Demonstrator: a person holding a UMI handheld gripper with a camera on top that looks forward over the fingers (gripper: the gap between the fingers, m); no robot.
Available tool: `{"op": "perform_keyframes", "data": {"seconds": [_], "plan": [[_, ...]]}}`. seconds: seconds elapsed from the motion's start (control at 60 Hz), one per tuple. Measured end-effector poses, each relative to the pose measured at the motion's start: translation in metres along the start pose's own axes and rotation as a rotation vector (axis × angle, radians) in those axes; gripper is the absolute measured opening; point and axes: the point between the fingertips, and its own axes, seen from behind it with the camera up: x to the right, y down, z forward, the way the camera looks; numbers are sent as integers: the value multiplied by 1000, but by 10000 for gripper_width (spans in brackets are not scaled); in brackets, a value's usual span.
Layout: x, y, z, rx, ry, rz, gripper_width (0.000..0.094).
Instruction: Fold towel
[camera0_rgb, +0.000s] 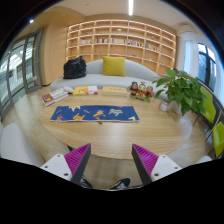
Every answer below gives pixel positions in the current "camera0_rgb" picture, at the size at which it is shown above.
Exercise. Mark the yellow and white book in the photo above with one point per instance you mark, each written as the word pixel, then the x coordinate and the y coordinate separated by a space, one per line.
pixel 81 90

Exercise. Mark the wooden wall shelf unit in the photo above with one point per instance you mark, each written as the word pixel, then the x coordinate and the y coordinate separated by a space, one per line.
pixel 121 36

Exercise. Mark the blue patterned towel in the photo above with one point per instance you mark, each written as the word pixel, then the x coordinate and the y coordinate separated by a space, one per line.
pixel 100 114

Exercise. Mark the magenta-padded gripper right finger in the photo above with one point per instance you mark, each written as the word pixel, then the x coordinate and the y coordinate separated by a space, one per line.
pixel 160 166

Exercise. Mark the red-covered book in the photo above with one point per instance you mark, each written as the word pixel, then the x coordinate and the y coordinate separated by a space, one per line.
pixel 47 99

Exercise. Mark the black backpack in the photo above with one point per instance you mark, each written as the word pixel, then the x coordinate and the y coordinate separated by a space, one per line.
pixel 74 68

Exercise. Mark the yellow cushion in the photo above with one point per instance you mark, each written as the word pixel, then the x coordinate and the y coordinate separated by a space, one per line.
pixel 114 66

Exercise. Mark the small white patterned pouch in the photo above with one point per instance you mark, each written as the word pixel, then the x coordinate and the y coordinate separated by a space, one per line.
pixel 68 89

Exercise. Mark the dark-framed window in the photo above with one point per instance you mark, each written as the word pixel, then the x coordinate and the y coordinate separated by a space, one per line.
pixel 206 65

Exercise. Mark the green potted plant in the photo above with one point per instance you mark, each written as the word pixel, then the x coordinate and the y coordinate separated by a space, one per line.
pixel 181 88

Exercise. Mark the grey curved sofa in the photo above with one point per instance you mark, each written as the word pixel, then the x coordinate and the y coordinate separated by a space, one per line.
pixel 96 80

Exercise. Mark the grey-framed glass door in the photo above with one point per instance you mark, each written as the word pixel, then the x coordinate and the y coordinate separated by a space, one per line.
pixel 16 70

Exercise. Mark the flat yellow book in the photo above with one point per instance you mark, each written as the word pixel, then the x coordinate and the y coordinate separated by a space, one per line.
pixel 114 90

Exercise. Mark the long ceiling light strip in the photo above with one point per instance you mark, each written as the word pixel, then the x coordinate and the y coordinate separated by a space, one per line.
pixel 131 7

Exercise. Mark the colourful figurine trio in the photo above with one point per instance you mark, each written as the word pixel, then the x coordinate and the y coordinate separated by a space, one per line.
pixel 141 91

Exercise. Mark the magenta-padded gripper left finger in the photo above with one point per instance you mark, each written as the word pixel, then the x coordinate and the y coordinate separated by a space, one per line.
pixel 63 166

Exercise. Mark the white chair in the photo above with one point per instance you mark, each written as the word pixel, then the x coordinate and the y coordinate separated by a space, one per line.
pixel 16 143

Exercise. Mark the white open magazine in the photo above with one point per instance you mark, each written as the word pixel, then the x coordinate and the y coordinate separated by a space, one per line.
pixel 60 93

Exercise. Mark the lime green chair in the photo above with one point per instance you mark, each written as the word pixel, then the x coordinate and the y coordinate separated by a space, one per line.
pixel 218 138
pixel 208 105

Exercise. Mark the white sheer curtain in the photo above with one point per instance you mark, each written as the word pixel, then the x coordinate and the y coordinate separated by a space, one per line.
pixel 190 53

